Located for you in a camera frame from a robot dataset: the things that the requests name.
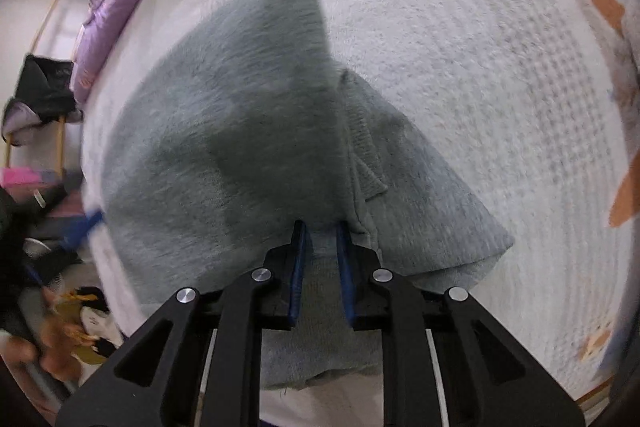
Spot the dark garment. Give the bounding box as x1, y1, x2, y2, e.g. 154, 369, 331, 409
15, 54, 83, 124

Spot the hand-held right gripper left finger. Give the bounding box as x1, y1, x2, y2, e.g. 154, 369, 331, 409
55, 219, 307, 427

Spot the wooden bar clothes rack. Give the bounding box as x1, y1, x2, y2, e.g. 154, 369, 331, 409
4, 0, 75, 172

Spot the pink cloth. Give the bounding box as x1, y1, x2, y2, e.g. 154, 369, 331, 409
0, 167, 42, 188

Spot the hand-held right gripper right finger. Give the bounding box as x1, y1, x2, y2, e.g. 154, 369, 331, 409
336, 219, 586, 427

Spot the grey zip hoodie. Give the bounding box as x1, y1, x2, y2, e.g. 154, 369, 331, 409
100, 0, 516, 392

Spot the light purple garment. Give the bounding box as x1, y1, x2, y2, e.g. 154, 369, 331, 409
2, 102, 45, 148

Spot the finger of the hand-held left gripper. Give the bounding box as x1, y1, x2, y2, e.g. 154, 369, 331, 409
60, 207, 107, 254

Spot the floral white bed sheet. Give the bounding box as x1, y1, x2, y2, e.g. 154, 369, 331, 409
80, 0, 640, 414

